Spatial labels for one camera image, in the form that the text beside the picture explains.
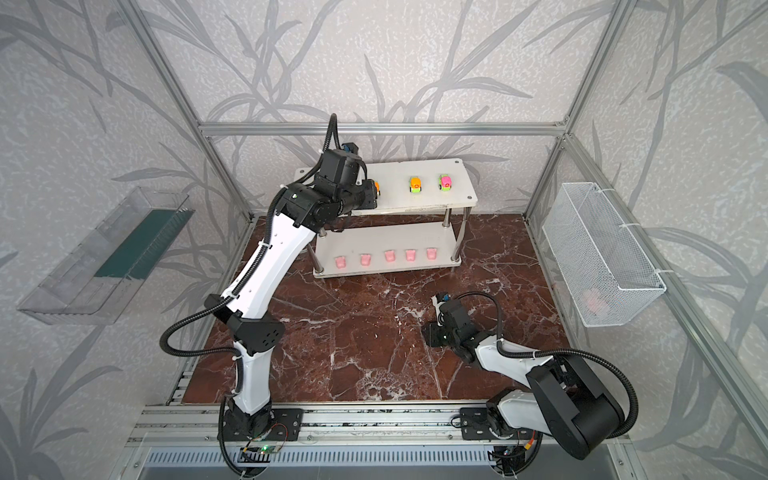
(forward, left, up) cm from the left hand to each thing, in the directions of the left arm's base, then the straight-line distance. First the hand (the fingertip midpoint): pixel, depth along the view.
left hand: (378, 180), depth 73 cm
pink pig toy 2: (-2, +6, -32) cm, 32 cm away
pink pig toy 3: (0, -2, -33) cm, 33 cm away
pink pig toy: (-3, +14, -32) cm, 35 cm away
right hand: (-19, -14, -38) cm, 45 cm away
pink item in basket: (-24, -54, -19) cm, 62 cm away
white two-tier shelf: (+23, -12, -41) cm, 48 cm away
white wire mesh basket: (-24, -49, -4) cm, 55 cm away
